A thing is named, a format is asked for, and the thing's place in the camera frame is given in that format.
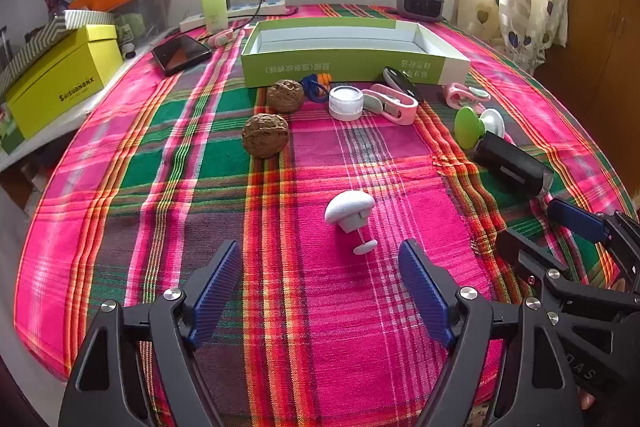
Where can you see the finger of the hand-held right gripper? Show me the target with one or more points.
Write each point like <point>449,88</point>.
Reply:
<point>575,219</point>
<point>530,257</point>

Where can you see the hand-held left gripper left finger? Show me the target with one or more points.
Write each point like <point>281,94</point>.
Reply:
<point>215,292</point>

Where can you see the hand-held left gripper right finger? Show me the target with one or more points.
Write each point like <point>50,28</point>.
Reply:
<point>425,292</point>

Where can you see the black bike light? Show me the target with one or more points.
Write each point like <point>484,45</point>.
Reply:
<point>510,164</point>

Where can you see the white mushroom-shaped knob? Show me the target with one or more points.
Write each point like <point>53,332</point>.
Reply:
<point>347,207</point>

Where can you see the green white spool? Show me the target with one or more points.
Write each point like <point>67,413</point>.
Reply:
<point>467,127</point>

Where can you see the brown walnut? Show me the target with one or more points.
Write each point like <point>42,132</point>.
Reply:
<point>265,134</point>
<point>285,96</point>

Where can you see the pink clip with white wheel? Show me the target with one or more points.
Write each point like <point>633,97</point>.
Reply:
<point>462,94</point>

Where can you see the pink clip with green pad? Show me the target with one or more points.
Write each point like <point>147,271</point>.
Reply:
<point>395,109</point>

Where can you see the small clear white jar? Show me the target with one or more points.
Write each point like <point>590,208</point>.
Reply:
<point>346,103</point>

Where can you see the black oval key fob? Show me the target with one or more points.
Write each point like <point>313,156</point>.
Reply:
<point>400,79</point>

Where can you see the green white cardboard box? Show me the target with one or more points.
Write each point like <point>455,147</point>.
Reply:
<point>350,67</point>

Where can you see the pink green plaid tablecloth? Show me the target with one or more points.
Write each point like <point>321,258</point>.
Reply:
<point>350,162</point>

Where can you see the brown wooden cabinet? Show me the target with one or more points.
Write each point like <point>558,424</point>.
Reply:
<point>600,57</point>

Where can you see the white side shelf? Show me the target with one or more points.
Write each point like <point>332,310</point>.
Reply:
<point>50,135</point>

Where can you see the black smartphone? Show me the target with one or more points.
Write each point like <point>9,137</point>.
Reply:
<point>181,53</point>

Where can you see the small pink clip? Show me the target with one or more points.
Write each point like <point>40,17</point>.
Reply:
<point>220,38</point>

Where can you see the yellow-green shoe box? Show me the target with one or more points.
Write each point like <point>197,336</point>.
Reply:
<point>55,82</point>

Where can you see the white power strip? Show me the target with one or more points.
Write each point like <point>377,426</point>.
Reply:
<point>250,8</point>

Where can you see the green white striped box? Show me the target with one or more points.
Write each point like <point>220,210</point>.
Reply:
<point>75,18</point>

